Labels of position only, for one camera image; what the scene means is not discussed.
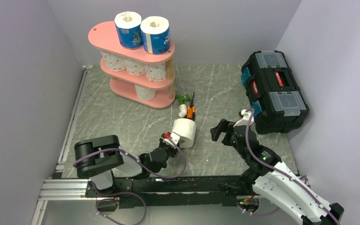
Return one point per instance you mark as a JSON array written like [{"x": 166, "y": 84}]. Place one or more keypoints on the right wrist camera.
[{"x": 247, "y": 117}]

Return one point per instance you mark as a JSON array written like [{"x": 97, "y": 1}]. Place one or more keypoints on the pink three-tier shelf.
[{"x": 104, "y": 37}]

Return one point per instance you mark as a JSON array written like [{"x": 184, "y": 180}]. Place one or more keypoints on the green pipe fitting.
[{"x": 183, "y": 98}]

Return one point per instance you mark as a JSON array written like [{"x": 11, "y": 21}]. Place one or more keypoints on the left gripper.
[{"x": 164, "y": 142}]

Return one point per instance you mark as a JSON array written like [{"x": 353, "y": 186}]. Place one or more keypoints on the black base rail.
[{"x": 181, "y": 191}]

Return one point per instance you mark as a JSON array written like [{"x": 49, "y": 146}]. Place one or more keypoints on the plain white embossed roll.
[{"x": 186, "y": 129}]

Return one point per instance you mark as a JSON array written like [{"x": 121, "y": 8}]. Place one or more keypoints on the orange black pliers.
[{"x": 191, "y": 109}]

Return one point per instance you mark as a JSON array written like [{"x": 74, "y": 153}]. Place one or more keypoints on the plain white paper roll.
[{"x": 144, "y": 94}]

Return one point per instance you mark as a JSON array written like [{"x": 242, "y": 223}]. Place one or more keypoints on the black tool box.
[{"x": 273, "y": 93}]

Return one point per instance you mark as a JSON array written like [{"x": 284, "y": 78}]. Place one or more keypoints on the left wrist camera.
[{"x": 171, "y": 138}]

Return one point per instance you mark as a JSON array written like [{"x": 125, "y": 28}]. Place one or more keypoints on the white pipe elbow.
[{"x": 183, "y": 111}]

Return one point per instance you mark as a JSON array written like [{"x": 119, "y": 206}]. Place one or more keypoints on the blue paper roll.
[{"x": 155, "y": 35}]

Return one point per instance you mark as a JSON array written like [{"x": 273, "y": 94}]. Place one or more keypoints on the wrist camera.
[
  {"x": 247, "y": 117},
  {"x": 171, "y": 138}
]

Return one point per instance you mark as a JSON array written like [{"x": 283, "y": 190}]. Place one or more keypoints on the floral paper roll large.
[{"x": 113, "y": 62}]

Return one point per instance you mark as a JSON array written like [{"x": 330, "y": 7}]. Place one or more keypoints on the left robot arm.
[{"x": 96, "y": 158}]

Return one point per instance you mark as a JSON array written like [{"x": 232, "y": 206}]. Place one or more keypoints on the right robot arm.
[{"x": 269, "y": 176}]

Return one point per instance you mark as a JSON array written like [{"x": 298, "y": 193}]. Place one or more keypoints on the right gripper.
[{"x": 224, "y": 126}]

